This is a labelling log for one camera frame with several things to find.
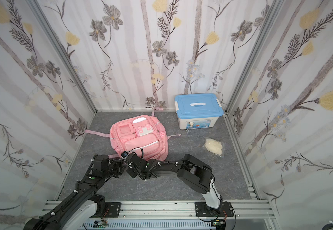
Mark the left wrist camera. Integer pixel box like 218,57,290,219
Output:
92,155,109,174

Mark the pink backpack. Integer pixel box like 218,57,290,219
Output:
85,112,174,161

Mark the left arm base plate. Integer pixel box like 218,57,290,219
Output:
97,202,122,218

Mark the glass flask with stopper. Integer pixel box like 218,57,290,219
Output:
186,122,194,135

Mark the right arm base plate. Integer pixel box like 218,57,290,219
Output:
194,201,235,218

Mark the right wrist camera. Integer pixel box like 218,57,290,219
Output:
121,151,129,159

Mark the white slotted cable duct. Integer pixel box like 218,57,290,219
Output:
78,219,216,230

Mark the white box with blue lid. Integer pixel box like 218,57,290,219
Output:
175,93,224,130

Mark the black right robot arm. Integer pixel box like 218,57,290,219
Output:
121,152,223,211

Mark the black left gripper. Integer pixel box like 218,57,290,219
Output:
102,157,128,180

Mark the aluminium front rail frame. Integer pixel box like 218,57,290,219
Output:
37,199,282,230

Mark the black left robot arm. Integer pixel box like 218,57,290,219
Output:
24,155,124,230

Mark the plastic bag of white gloves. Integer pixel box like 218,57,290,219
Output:
202,138,225,158

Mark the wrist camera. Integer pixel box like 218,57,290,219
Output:
92,155,109,174
121,151,129,159

